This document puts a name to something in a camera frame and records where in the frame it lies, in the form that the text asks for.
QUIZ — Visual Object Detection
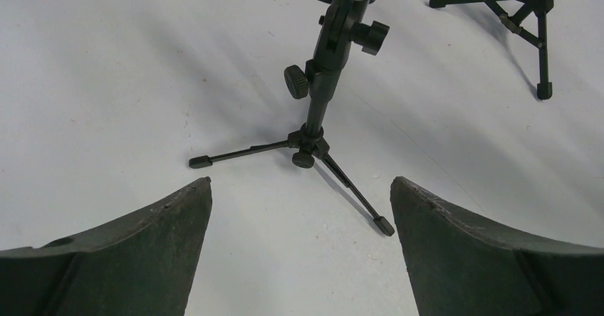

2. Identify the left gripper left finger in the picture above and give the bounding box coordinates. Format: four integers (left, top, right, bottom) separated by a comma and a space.
1, 177, 212, 315

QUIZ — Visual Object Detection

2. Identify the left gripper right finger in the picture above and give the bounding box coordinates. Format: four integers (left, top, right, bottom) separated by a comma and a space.
390, 177, 603, 315

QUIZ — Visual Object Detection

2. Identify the black tripod mic stand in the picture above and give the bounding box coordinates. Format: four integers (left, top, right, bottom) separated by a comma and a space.
188, 0, 395, 236

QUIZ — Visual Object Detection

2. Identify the black shock-mount tripod stand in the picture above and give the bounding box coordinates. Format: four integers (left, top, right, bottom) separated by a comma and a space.
428, 0, 554, 100

